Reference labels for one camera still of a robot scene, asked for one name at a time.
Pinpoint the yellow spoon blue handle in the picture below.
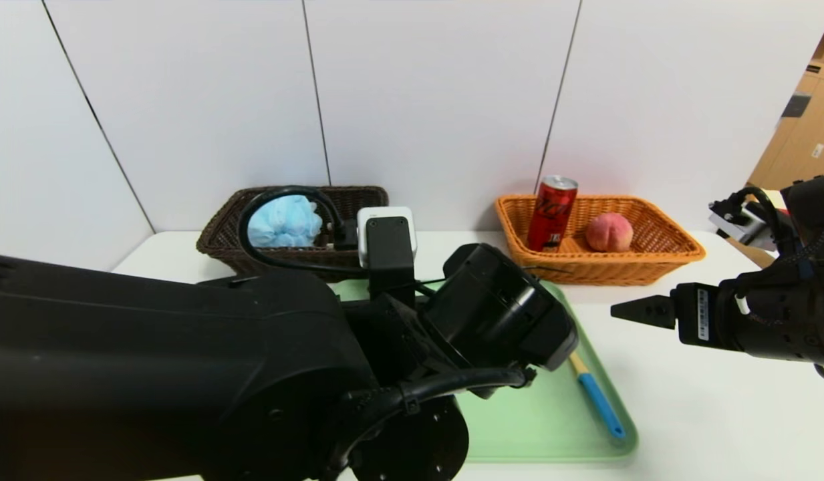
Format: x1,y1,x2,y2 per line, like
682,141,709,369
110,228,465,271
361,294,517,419
569,353,626,440

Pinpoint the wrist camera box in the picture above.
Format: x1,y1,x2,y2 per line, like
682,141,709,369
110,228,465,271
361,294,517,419
357,206,418,268
709,200,773,251

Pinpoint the light blue mesh bath pouf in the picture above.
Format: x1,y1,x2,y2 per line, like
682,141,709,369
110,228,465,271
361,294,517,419
247,195,324,248

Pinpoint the light green plastic tray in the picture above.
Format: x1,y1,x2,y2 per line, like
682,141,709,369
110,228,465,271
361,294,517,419
331,279,638,463

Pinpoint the peach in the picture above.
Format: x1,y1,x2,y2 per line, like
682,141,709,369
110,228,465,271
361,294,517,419
584,212,635,253

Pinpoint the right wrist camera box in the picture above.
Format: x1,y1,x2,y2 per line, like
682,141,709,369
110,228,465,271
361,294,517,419
709,200,773,251

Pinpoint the light wooden cabinet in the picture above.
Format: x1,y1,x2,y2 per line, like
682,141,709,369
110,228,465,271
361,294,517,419
746,7,824,191

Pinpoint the orange wicker basket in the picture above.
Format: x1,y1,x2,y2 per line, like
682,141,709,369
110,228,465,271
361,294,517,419
495,194,706,287

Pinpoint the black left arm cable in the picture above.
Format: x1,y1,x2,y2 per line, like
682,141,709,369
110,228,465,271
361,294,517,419
331,366,536,468

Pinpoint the dark brown wicker basket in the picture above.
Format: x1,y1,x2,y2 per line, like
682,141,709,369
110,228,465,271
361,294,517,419
196,186,390,283

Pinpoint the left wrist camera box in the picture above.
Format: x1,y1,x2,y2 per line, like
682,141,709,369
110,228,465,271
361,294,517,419
357,206,418,268

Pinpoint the red cola can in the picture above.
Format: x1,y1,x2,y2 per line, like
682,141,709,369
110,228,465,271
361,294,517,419
527,175,579,253

